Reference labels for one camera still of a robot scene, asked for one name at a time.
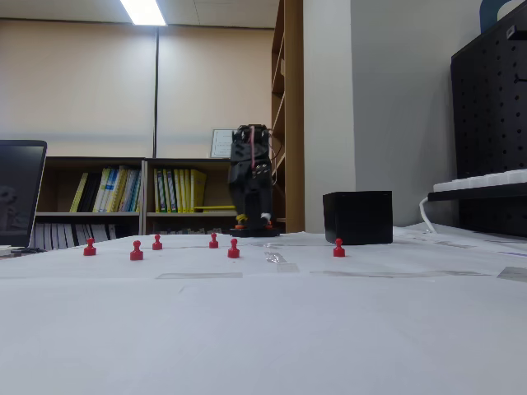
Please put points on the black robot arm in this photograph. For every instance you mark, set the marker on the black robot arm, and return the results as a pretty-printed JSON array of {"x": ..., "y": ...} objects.
[{"x": 247, "y": 131}]

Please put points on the black square bin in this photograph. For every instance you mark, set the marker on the black square bin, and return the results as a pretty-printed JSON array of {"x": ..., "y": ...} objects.
[{"x": 362, "y": 218}]

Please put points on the yellow flat folder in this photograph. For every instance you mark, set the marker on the yellow flat folder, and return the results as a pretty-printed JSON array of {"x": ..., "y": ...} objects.
[{"x": 216, "y": 207}]

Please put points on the framed white certificate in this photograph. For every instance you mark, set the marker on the framed white certificate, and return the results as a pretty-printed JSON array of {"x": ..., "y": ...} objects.
[{"x": 220, "y": 144}]

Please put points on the yellow binder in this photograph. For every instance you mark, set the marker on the yellow binder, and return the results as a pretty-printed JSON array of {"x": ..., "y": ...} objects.
[
  {"x": 188, "y": 191},
  {"x": 166, "y": 191},
  {"x": 198, "y": 189},
  {"x": 177, "y": 191},
  {"x": 157, "y": 191},
  {"x": 183, "y": 191}
]

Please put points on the tall wooden shelf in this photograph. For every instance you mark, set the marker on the tall wooden shelf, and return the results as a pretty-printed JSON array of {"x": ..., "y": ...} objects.
[{"x": 294, "y": 123}]

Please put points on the blue white book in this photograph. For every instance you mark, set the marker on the blue white book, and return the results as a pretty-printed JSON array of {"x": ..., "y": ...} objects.
[{"x": 131, "y": 191}]

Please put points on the white paper table cover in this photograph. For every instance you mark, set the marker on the white paper table cover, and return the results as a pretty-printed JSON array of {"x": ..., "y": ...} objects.
[{"x": 263, "y": 329}]

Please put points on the yellow white book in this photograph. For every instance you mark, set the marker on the yellow white book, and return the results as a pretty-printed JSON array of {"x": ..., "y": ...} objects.
[{"x": 103, "y": 191}]

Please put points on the black book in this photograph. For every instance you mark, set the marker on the black book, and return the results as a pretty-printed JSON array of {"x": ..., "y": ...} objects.
[{"x": 90, "y": 193}]

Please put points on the yellow slim book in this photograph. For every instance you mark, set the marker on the yellow slim book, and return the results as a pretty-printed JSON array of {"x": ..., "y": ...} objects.
[{"x": 79, "y": 193}]

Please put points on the ceiling light panel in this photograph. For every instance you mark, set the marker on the ceiling light panel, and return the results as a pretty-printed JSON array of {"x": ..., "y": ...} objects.
[{"x": 144, "y": 12}]

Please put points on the white power strip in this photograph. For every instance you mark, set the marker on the white power strip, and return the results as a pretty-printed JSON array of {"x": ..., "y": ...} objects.
[{"x": 486, "y": 179}]

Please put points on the dark laptop screen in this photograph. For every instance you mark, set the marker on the dark laptop screen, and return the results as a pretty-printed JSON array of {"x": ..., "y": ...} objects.
[{"x": 16, "y": 185}]

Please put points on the black perforated pegboard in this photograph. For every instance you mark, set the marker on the black perforated pegboard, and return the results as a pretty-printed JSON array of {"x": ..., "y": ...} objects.
[{"x": 486, "y": 123}]

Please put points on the dark blue panel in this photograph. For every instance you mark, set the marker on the dark blue panel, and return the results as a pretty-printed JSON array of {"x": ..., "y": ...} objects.
[{"x": 488, "y": 12}]

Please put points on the black vertical wall conduit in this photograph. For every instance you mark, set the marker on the black vertical wall conduit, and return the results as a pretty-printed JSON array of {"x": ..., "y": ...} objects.
[{"x": 156, "y": 82}]

